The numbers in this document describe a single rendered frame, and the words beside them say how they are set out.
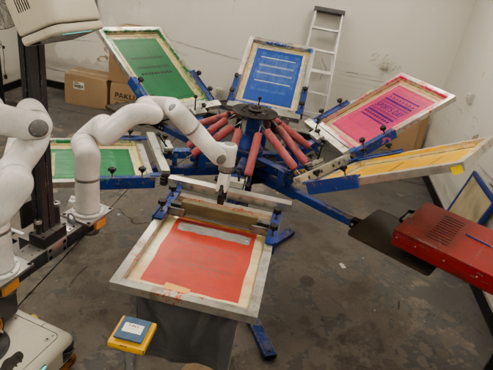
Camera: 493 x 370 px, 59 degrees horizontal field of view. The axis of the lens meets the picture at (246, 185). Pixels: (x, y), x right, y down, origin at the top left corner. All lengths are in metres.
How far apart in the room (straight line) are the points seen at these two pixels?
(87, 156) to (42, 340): 1.18
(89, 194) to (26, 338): 1.03
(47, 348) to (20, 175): 1.35
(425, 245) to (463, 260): 0.17
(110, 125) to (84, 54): 5.23
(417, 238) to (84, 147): 1.54
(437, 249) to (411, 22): 4.20
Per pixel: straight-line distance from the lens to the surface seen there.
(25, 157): 1.44
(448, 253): 2.24
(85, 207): 1.87
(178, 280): 1.86
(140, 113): 1.73
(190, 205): 2.17
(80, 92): 6.56
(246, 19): 6.08
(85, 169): 1.79
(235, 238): 2.14
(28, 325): 2.69
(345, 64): 6.07
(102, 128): 1.76
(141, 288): 1.76
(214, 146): 1.87
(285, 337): 3.07
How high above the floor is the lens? 2.16
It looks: 27 degrees down
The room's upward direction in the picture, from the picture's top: 10 degrees clockwise
